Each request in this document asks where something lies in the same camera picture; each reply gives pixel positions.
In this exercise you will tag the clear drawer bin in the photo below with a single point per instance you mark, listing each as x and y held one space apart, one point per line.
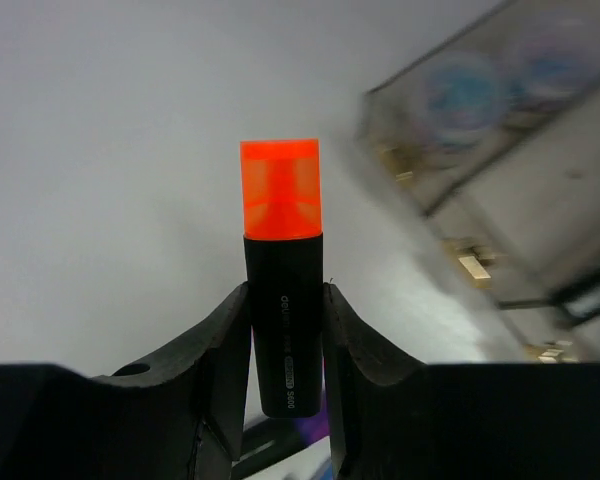
528 224
563 330
429 172

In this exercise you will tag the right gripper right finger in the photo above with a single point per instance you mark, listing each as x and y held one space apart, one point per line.
392 416

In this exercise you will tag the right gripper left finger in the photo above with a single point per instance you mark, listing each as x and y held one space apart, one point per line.
176 413

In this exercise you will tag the orange highlighter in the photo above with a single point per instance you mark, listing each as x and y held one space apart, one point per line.
283 244

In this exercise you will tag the purple highlighter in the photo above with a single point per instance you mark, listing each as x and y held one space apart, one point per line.
271 441

